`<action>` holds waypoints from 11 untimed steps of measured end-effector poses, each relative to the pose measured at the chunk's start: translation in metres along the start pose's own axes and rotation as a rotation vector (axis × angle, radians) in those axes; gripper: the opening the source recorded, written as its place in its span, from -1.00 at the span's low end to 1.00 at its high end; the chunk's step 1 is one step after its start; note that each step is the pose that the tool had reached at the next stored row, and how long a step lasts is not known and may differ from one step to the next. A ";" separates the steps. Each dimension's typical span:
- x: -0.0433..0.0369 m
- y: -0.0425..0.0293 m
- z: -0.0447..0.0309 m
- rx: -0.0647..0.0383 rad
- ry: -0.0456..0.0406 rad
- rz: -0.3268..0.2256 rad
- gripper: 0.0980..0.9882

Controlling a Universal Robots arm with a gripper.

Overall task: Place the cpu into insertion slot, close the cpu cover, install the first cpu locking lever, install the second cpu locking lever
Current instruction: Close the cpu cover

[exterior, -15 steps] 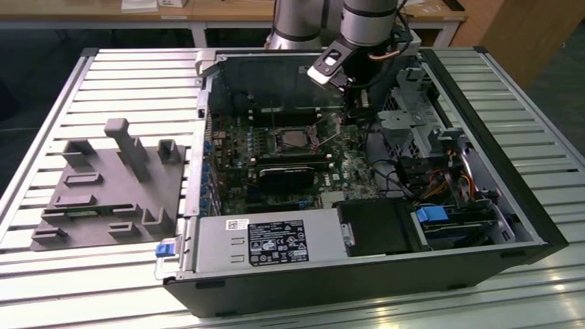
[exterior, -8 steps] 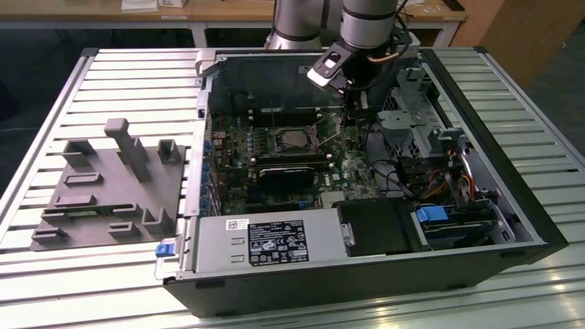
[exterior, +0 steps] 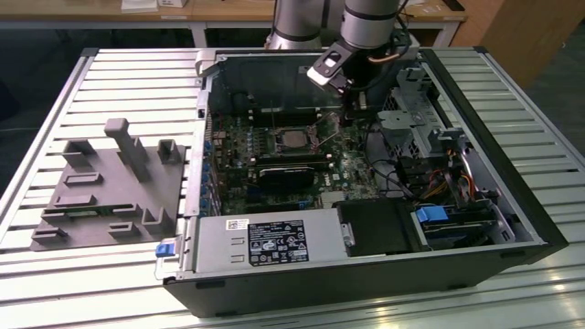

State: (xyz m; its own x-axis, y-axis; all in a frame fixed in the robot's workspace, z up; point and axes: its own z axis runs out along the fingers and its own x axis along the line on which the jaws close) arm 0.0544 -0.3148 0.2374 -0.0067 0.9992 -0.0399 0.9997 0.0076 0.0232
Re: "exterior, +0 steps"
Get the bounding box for silver CPU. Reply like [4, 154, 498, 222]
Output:
[278, 131, 313, 147]

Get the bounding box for CPU socket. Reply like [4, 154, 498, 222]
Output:
[272, 127, 318, 154]

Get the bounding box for grey metal drive cage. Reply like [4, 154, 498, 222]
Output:
[374, 67, 470, 160]

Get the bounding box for green motherboard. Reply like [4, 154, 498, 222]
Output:
[208, 109, 382, 213]

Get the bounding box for black graphics card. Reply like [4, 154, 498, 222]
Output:
[257, 166, 316, 190]

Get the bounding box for wooden cabinet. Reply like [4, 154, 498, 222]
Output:
[449, 0, 585, 88]

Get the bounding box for blue disk carrier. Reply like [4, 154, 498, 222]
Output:
[414, 204, 452, 224]

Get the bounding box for black plastic disk bay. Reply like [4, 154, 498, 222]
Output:
[336, 199, 420, 257]

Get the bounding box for large white box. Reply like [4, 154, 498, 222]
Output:
[121, 0, 157, 14]

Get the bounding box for grey power supply unit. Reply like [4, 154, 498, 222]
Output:
[180, 210, 344, 275]

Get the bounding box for wooden desk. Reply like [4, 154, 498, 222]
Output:
[0, 0, 468, 49]

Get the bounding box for black open PC case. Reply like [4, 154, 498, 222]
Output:
[154, 46, 570, 318]

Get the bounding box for grey parts rack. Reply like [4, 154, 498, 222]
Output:
[28, 118, 190, 253]

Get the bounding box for blue case latch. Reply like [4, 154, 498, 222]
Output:
[154, 241, 177, 258]

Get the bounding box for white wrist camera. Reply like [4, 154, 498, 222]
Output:
[306, 43, 353, 93]

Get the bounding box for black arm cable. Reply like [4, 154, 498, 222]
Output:
[388, 13, 412, 66]

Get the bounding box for yellow and red wires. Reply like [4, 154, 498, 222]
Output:
[424, 169, 474, 202]

